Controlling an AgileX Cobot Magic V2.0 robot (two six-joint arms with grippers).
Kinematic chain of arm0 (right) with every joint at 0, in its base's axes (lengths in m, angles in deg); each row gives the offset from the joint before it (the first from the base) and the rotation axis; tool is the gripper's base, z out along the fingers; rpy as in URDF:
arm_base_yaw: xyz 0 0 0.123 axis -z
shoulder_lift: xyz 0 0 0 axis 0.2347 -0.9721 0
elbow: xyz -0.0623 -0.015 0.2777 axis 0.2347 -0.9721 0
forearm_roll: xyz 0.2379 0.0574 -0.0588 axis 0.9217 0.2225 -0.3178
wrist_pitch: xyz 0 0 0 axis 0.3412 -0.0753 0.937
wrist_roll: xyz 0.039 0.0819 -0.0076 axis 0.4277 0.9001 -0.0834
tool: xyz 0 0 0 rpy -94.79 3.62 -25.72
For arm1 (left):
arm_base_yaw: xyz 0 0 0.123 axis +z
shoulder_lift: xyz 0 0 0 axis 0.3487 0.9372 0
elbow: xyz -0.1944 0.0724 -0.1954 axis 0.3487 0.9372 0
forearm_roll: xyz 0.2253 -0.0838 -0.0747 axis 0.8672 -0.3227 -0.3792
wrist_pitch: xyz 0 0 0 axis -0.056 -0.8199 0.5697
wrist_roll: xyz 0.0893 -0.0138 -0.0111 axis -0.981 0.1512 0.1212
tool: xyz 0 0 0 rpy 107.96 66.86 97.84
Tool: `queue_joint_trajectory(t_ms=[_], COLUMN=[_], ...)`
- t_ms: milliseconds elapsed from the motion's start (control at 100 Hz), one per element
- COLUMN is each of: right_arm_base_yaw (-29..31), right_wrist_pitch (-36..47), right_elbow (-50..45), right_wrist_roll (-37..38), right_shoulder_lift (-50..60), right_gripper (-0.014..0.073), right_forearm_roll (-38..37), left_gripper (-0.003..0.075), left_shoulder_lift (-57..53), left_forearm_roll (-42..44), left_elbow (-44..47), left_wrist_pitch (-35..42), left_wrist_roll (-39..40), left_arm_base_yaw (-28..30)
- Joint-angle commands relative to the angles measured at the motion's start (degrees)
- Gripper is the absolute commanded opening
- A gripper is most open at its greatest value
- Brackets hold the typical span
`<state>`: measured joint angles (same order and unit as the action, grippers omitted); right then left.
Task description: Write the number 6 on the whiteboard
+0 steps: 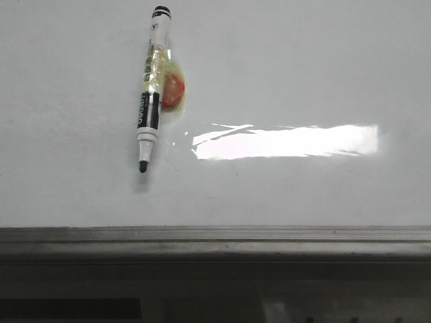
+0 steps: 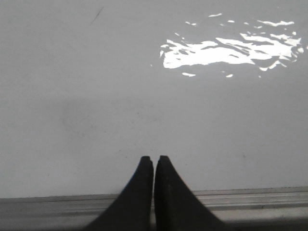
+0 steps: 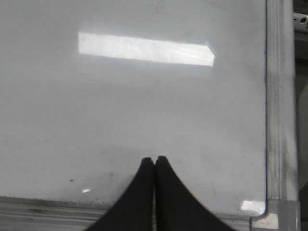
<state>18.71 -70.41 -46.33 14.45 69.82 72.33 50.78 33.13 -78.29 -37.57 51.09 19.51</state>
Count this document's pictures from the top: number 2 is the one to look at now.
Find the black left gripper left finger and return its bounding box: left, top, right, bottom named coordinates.
left=83, top=156, right=154, bottom=231

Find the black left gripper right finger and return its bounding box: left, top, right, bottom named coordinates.
left=154, top=155, right=229, bottom=231

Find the white whiteboard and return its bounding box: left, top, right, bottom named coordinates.
left=0, top=0, right=308, bottom=230

